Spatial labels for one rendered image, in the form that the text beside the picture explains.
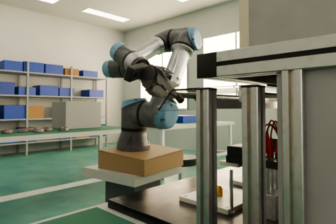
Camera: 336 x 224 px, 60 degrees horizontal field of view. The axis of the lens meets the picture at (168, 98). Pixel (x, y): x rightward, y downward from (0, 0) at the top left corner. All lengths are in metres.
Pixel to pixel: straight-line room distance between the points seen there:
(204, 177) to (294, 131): 0.20
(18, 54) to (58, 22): 1.32
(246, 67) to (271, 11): 0.17
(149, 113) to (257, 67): 0.79
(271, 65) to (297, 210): 0.22
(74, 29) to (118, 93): 2.19
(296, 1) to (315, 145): 0.28
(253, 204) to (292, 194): 0.07
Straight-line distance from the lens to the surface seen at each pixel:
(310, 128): 0.47
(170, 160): 1.29
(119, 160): 1.25
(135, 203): 0.80
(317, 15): 0.59
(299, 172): 0.47
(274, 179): 0.75
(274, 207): 0.71
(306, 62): 0.46
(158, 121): 1.20
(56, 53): 7.88
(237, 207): 0.76
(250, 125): 0.52
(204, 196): 0.59
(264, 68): 0.48
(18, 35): 7.61
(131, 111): 1.28
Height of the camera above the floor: 1.01
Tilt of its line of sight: 2 degrees up
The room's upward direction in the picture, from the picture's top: straight up
